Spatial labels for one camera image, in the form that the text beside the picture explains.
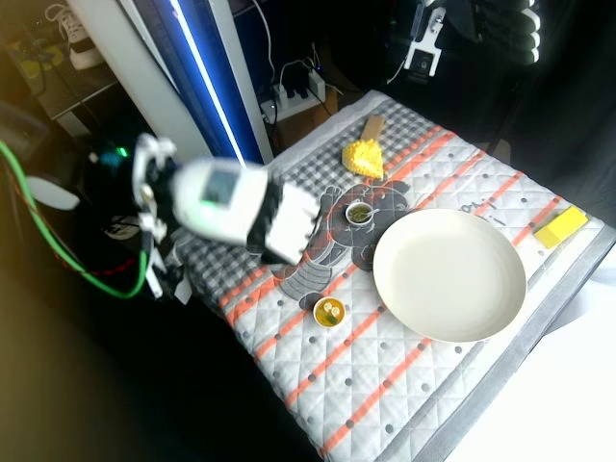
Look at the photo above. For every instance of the yellow corn bag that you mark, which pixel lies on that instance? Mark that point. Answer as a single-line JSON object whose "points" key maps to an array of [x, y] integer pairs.
{"points": [[363, 156]]}

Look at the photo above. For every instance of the cream round plate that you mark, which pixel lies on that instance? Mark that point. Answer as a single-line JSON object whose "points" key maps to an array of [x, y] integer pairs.
{"points": [[447, 279]]}

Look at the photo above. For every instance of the white quilt tag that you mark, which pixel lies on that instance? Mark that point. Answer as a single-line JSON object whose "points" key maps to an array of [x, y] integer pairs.
{"points": [[183, 291]]}

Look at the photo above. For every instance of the white power strip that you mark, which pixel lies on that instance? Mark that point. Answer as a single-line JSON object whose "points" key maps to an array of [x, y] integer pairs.
{"points": [[296, 103]]}

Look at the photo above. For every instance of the small cup of green tea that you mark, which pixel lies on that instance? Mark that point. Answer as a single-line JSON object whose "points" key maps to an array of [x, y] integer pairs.
{"points": [[358, 213]]}

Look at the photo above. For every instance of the small yellow bowl lemon slices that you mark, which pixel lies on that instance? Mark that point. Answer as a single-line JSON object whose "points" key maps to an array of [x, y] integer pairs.
{"points": [[328, 313]]}

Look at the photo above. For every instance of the brown block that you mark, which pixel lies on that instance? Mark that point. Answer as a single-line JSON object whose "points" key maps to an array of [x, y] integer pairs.
{"points": [[373, 126]]}

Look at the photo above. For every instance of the white shoe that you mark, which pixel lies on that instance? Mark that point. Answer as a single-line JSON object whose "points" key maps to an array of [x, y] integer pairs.
{"points": [[77, 43]]}

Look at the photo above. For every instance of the grey quilt with bear print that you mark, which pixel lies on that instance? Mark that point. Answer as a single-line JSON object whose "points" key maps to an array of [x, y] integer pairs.
{"points": [[385, 385]]}

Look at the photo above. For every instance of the yellow block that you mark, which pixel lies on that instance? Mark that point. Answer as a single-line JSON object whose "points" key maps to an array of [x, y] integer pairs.
{"points": [[560, 227]]}

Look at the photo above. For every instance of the white post with blue light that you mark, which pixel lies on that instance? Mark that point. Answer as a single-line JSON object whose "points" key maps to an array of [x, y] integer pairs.
{"points": [[139, 77]]}

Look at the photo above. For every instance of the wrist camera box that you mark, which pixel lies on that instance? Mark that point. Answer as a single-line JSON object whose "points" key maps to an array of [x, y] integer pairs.
{"points": [[422, 61]]}

